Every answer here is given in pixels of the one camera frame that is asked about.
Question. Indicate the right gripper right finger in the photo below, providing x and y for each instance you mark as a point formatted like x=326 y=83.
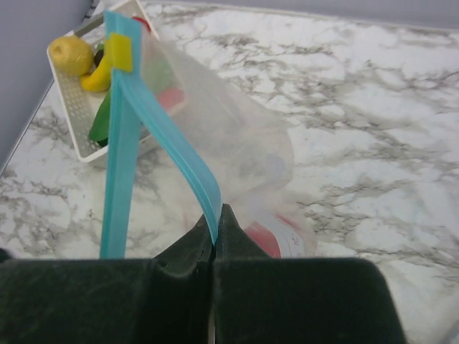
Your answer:
x=260 y=299

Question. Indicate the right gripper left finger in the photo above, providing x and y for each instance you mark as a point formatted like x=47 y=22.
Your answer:
x=163 y=299

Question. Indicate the clear zip top bag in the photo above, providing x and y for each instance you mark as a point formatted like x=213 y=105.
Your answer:
x=228 y=148

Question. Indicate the green toy leaf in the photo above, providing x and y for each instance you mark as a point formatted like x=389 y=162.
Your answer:
x=100 y=127

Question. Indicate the white plastic basket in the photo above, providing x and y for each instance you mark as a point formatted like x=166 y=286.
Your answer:
x=80 y=106

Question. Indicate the yellow toy banana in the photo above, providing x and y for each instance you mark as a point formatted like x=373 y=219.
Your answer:
x=100 y=79

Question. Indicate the yellow toy pear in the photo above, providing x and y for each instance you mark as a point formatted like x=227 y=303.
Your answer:
x=72 y=55

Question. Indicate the orange red toy mango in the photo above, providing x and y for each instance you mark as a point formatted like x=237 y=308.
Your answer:
x=143 y=21

